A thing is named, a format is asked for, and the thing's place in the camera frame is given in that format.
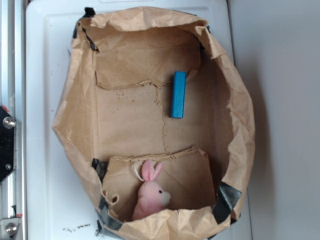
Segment brown paper bag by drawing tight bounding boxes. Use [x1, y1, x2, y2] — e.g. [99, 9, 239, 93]
[53, 6, 255, 240]

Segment silver corner bracket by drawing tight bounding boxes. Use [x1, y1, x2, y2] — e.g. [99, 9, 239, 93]
[0, 217, 21, 240]

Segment pink plush bunny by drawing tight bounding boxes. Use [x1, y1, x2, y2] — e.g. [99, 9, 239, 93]
[132, 159, 171, 221]

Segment aluminium frame rail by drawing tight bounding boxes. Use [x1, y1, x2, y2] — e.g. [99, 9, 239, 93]
[0, 0, 28, 240]

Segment black metal bracket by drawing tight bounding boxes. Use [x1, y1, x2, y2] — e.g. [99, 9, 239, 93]
[0, 105, 16, 183]

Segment blue rectangular block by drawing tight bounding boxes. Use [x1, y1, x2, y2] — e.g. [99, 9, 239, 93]
[171, 71, 187, 119]

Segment white plastic tray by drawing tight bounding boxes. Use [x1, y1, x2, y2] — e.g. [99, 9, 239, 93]
[24, 0, 253, 240]

